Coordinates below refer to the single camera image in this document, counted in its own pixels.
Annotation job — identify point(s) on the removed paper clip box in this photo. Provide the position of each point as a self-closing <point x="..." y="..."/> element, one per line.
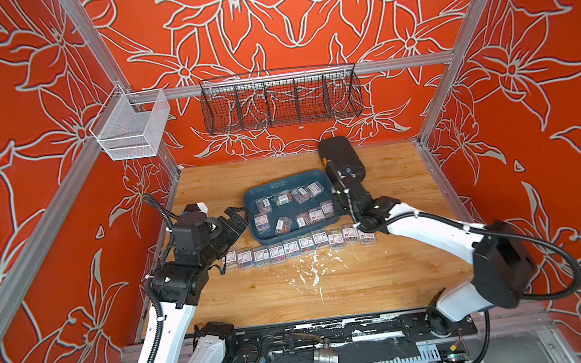
<point x="351" y="234"/>
<point x="261" y="257"/>
<point x="231" y="260"/>
<point x="292" y="248"/>
<point x="367" y="238"/>
<point x="245" y="259"/>
<point x="306" y="244"/>
<point x="277" y="254"/>
<point x="320" y="239"/>

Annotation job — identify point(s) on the black tool case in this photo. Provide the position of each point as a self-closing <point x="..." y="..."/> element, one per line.
<point x="341" y="156"/>

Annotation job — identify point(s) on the paper clip box tray left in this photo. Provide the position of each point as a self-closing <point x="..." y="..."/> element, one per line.
<point x="263" y="205"/>

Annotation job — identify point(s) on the black wire wall basket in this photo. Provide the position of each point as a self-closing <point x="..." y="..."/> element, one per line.
<point x="268" y="99"/>

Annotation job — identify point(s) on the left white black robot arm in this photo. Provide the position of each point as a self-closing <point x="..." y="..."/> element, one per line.
<point x="174" y="293"/>

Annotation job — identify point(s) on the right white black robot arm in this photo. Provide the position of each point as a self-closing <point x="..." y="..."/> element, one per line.
<point x="502" y="266"/>

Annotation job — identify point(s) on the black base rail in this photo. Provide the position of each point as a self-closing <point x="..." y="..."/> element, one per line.
<point x="397" y="337"/>

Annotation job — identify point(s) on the blue plastic storage tray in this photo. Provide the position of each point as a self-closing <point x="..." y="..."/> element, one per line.
<point x="291" y="210"/>

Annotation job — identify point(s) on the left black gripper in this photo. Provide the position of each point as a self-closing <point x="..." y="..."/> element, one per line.
<point x="232" y="231"/>

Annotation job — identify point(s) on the white wire wall basket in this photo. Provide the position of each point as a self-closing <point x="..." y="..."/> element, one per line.
<point x="131" y="125"/>

